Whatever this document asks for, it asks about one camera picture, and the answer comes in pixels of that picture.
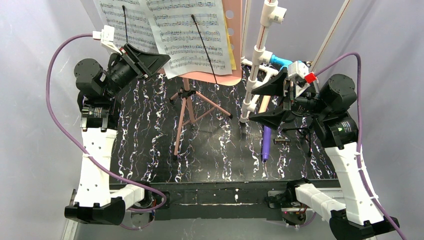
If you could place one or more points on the left white sheet music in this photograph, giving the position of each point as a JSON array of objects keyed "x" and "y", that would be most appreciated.
[{"x": 130, "y": 23}]

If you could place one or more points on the yellow sheet music page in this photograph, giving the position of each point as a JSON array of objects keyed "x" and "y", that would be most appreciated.
[{"x": 230, "y": 49}]

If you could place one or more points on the pink music stand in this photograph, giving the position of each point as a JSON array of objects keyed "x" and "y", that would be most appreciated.
[{"x": 190, "y": 91}]

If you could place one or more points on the white pvc pipe frame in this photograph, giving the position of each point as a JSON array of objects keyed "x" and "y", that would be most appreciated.
[{"x": 271, "y": 13}]

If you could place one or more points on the pink microphone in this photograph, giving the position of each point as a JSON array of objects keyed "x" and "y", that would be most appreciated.
[{"x": 264, "y": 104}]

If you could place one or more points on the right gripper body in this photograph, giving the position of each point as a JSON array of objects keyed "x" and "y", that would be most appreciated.
[{"x": 288, "y": 98}]

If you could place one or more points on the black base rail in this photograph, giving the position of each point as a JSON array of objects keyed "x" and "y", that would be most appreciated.
[{"x": 215, "y": 200}]

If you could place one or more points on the sheet music pages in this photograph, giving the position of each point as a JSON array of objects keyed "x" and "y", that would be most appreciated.
[{"x": 192, "y": 33}]

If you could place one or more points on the blue faucet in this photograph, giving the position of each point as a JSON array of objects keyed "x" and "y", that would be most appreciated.
[{"x": 283, "y": 63}]

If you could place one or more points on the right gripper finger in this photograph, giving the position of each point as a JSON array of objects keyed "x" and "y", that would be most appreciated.
[
  {"x": 271, "y": 119},
  {"x": 278, "y": 85}
]

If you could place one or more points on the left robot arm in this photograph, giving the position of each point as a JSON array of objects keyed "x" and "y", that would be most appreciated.
[{"x": 98, "y": 87}]

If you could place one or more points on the small black comb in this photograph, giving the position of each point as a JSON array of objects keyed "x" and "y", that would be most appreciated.
[{"x": 281, "y": 141}]

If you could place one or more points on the purple microphone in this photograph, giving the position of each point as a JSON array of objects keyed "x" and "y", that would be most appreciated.
[{"x": 266, "y": 143}]

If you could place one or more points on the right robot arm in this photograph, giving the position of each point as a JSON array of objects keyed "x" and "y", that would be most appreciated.
[{"x": 341, "y": 159}]

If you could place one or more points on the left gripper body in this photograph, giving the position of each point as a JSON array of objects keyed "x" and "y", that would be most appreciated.
[{"x": 134, "y": 62}]

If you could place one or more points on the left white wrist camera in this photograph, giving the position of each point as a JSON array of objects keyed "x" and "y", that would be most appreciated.
[{"x": 106, "y": 38}]

